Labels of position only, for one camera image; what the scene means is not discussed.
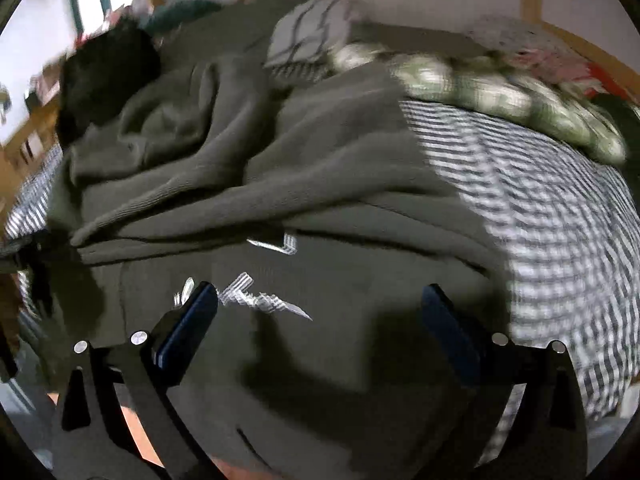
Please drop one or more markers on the olive green knit sweater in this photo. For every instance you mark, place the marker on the olive green knit sweater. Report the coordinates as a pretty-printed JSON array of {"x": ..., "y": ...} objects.
[{"x": 357, "y": 289}]

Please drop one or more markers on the red white striped cloth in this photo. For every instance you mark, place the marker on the red white striped cloth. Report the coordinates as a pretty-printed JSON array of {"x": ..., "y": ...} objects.
[{"x": 567, "y": 71}]

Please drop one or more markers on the black white gingham bedsheet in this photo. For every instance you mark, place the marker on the black white gingham bedsheet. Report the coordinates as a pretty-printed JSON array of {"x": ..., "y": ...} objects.
[{"x": 565, "y": 227}]

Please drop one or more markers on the wooden bed frame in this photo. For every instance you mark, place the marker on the wooden bed frame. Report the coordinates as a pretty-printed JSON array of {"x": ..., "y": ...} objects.
[{"x": 600, "y": 30}]

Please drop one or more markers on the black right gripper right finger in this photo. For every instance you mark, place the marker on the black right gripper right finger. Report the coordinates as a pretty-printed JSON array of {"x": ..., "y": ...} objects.
[{"x": 526, "y": 419}]

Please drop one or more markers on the black garment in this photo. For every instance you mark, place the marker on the black garment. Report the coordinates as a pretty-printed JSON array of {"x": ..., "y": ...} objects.
[{"x": 101, "y": 76}]

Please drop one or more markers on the white dotted cloth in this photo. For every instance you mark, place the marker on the white dotted cloth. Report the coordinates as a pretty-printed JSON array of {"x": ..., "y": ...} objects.
[{"x": 502, "y": 33}]

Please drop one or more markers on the green white plaid cloth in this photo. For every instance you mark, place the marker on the green white plaid cloth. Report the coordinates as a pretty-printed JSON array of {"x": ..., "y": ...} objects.
[{"x": 489, "y": 85}]

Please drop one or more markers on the white grid pattern cloth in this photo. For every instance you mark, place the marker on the white grid pattern cloth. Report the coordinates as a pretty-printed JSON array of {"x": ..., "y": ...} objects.
[{"x": 310, "y": 31}]

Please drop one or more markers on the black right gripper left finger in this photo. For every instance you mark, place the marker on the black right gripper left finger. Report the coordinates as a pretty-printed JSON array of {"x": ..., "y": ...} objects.
[{"x": 91, "y": 438}]

